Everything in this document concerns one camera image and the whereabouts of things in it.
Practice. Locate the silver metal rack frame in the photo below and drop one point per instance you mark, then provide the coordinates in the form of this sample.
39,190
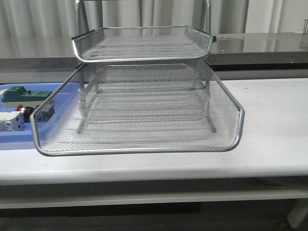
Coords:
202,123

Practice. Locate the white table leg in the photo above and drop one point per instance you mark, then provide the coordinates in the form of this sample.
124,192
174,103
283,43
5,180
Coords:
298,213

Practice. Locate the grey stone counter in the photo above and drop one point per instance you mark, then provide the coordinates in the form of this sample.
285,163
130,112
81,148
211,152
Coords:
231,52

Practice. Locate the green electrical switch block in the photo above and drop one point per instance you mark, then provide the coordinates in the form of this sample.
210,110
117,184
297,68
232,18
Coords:
20,95

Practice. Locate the white circuit breaker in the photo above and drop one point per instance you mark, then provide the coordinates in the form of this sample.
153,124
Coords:
11,121

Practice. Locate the red emergency stop button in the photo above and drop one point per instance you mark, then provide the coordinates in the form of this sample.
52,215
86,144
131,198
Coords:
43,115

